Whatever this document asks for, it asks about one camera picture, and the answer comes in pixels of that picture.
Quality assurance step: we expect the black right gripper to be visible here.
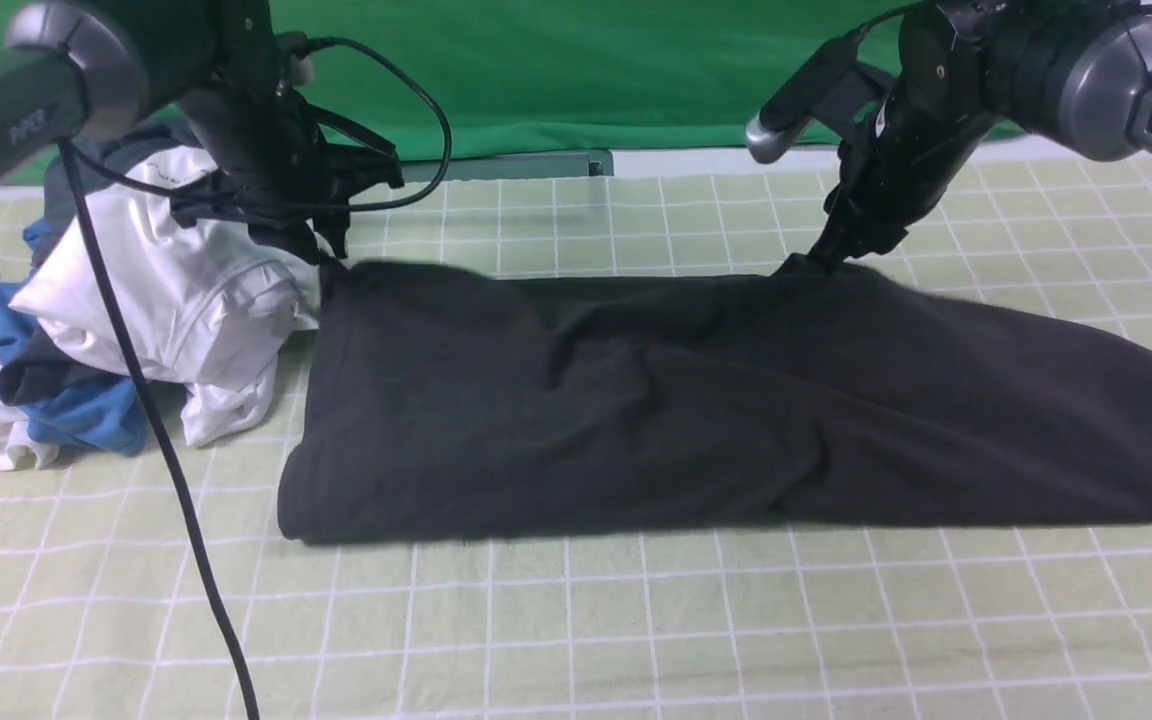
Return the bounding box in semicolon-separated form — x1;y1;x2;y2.
806;100;995;272

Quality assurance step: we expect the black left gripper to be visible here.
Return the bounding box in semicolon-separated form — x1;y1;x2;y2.
172;60;404;266

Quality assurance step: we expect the dark gray long-sleeve shirt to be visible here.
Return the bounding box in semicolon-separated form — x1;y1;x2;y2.
276;256;1152;544

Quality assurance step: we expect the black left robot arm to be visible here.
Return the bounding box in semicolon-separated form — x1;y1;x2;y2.
0;1;404;256

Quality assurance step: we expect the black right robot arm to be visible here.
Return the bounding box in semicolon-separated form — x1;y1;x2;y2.
810;1;1152;268

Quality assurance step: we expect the white crumpled shirt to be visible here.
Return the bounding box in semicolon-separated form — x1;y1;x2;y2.
0;185;317;471

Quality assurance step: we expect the green backdrop cloth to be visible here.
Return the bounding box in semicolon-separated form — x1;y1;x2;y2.
0;0;1037;188

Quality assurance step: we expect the dark gray crumpled garment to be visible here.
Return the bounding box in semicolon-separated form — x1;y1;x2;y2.
0;118;200;407

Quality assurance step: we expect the gray metal base bar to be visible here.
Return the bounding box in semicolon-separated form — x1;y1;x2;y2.
444;149;614;181

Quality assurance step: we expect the blue crumpled garment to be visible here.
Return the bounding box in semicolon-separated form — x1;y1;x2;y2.
0;220;147;458

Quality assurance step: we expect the light green checkered mat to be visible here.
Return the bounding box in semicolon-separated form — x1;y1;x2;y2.
0;143;1152;719

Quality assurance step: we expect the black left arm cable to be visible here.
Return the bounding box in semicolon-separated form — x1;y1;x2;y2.
56;35;454;720

